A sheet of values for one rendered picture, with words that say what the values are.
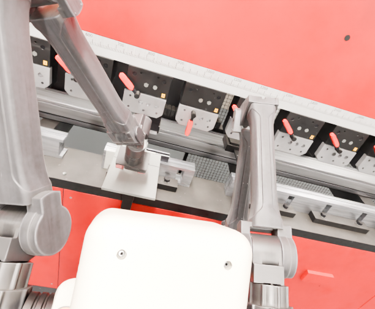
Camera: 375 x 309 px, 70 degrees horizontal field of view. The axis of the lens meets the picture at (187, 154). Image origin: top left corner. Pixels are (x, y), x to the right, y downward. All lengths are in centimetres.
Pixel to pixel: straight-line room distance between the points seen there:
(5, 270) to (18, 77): 26
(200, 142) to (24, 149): 104
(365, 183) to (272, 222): 133
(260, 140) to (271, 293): 31
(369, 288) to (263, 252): 140
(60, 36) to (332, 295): 176
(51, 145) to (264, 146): 86
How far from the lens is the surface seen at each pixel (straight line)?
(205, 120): 102
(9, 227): 48
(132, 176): 98
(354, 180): 181
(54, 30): 55
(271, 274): 54
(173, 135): 136
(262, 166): 61
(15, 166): 45
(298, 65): 102
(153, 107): 100
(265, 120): 67
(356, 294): 193
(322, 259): 156
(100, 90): 62
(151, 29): 93
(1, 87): 45
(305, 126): 113
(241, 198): 80
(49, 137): 119
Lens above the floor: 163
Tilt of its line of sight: 32 degrees down
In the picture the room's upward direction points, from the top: 20 degrees clockwise
